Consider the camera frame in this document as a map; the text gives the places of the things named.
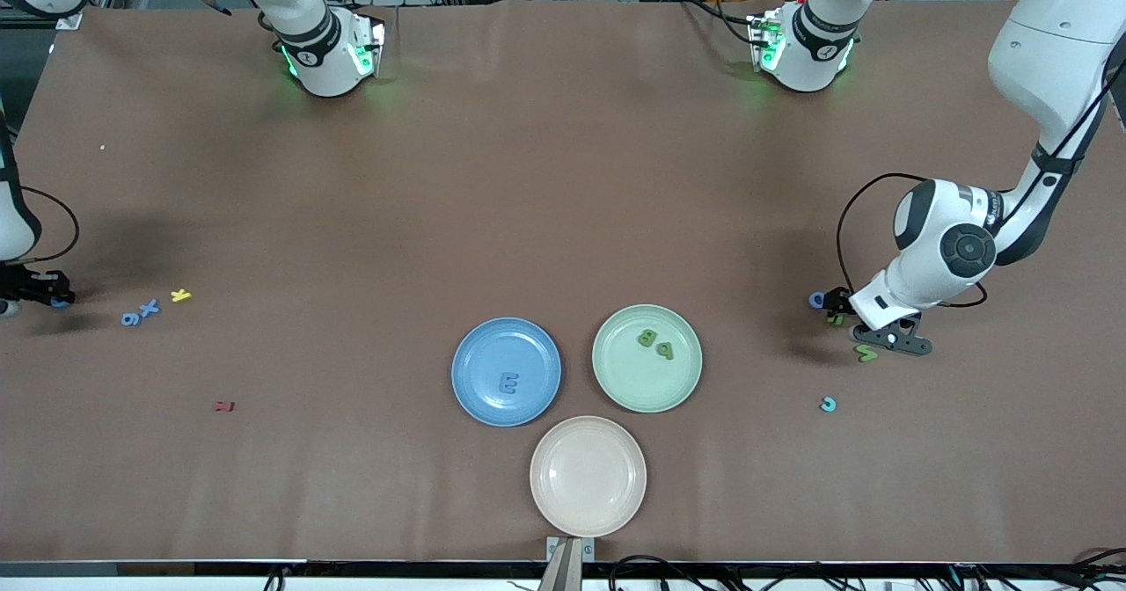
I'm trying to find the light green plate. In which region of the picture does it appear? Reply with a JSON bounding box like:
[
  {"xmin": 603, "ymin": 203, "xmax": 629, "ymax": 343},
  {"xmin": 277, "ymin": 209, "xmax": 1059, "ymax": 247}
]
[{"xmin": 592, "ymin": 303, "xmax": 704, "ymax": 414}]

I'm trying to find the brown table cover sheet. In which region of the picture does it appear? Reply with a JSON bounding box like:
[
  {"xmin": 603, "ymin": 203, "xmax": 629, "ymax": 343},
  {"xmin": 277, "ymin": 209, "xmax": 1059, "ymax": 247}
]
[{"xmin": 0, "ymin": 0, "xmax": 1126, "ymax": 565}]

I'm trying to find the beige plate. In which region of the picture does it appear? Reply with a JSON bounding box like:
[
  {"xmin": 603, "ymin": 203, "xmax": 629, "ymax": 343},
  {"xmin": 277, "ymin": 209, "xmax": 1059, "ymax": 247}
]
[{"xmin": 530, "ymin": 415, "xmax": 647, "ymax": 539}]

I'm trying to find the blue plate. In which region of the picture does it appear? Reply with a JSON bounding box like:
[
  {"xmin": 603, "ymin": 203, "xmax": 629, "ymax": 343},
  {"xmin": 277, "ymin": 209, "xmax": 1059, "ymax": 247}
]
[{"xmin": 451, "ymin": 317, "xmax": 562, "ymax": 427}]

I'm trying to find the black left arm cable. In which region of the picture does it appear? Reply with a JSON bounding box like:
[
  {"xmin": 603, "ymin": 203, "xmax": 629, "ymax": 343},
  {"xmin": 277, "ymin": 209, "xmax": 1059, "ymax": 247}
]
[{"xmin": 836, "ymin": 0, "xmax": 1126, "ymax": 309}]

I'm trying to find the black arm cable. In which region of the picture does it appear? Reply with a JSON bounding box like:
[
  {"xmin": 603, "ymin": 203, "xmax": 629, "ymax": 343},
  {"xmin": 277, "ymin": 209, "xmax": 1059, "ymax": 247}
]
[
  {"xmin": 836, "ymin": 0, "xmax": 1126, "ymax": 309},
  {"xmin": 13, "ymin": 186, "xmax": 80, "ymax": 266}
]

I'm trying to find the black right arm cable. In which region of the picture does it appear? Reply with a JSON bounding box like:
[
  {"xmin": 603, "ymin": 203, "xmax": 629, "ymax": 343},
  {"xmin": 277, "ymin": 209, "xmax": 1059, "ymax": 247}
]
[{"xmin": 13, "ymin": 186, "xmax": 80, "ymax": 266}]

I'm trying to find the metal mounting bracket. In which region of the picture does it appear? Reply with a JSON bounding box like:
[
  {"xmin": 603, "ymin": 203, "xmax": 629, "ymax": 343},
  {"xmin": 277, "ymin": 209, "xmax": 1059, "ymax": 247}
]
[{"xmin": 538, "ymin": 536, "xmax": 596, "ymax": 591}]

